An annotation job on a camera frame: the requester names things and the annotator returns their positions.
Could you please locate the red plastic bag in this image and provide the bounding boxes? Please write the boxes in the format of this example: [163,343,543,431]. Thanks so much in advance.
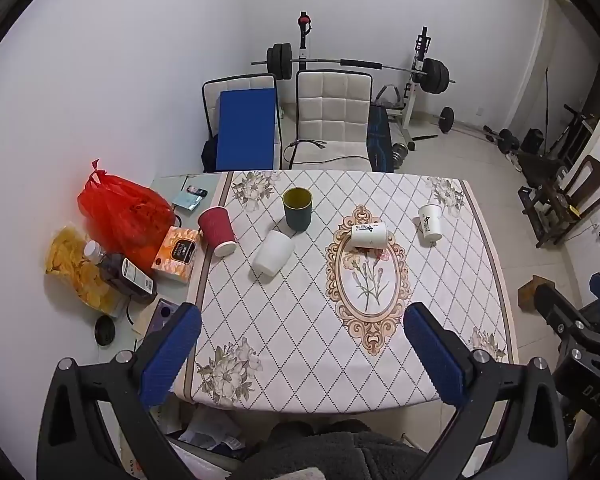
[77,159,177,275]

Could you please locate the black exercise machine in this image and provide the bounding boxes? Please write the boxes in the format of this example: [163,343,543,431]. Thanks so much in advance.
[544,66,597,162]

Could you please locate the white barbell rack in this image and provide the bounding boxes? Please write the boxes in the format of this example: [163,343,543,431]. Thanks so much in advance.
[296,10,431,133]

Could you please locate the black and blue bench pad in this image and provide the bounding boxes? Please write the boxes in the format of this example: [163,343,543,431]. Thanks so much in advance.
[366,105,396,174]

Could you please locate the dark green cup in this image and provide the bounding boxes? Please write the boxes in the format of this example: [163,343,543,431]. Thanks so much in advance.
[282,187,314,232]

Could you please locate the black cable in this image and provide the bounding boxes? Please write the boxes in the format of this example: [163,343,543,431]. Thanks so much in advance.
[285,137,372,171]

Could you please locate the white cup with dark print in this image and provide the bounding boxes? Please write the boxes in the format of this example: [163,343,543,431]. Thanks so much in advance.
[418,203,444,244]

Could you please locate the white padded chair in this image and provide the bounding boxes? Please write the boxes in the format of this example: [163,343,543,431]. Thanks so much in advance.
[289,70,374,173]
[202,73,284,172]

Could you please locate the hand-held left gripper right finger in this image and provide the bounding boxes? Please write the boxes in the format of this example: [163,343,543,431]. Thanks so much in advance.
[402,302,569,480]

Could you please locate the barbell with black plates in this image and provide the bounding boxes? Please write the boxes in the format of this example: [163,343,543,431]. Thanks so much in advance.
[251,42,456,96]

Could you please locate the wooden block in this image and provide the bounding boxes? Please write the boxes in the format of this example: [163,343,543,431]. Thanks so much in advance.
[517,275,554,312]

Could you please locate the white cup with red print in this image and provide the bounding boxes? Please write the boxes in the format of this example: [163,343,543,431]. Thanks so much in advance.
[349,221,388,251]

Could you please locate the crumpled papers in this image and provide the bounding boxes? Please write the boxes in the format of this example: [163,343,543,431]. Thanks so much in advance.
[166,404,253,463]

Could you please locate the red ribbed paper cup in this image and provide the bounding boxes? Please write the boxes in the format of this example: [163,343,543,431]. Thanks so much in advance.
[197,206,239,259]

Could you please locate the black round lid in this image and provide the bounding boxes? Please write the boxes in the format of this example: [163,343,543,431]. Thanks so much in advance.
[94,316,117,346]

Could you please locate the purple box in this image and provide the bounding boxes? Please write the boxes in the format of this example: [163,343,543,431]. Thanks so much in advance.
[145,298,182,337]

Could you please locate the black bag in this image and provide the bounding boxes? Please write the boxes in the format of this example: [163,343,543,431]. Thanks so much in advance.
[201,134,220,172]

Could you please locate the floral patterned tablecloth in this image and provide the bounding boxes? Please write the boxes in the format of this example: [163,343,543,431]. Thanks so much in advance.
[182,170,519,416]

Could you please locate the blue flat board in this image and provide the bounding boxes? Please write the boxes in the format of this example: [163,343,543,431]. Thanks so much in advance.
[214,88,277,172]

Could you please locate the dark wooden chair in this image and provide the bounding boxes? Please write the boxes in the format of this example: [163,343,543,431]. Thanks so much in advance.
[518,154,600,249]

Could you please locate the yellow snack bag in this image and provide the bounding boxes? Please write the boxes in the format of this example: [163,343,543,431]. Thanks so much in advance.
[45,226,126,317]

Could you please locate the plain white cup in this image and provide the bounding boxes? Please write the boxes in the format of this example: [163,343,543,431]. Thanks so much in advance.
[252,230,294,279]

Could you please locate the orange tissue box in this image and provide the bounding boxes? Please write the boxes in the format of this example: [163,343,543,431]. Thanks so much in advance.
[151,226,202,285]

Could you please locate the teal packet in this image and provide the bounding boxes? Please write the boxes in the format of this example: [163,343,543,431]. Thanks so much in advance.
[172,192,203,212]

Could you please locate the small barbell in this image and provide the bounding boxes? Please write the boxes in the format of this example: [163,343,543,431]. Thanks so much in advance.
[432,107,487,137]

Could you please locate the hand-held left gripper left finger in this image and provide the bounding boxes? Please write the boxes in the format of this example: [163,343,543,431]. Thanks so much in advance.
[36,302,203,480]

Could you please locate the black dumbbells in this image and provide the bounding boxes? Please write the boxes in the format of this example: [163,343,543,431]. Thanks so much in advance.
[483,126,522,156]

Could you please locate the brown glass bottle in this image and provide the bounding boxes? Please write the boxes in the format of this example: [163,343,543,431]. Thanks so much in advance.
[83,241,158,305]

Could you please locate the person's dark fleece clothing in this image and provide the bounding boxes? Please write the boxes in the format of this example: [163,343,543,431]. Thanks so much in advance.
[237,419,431,480]

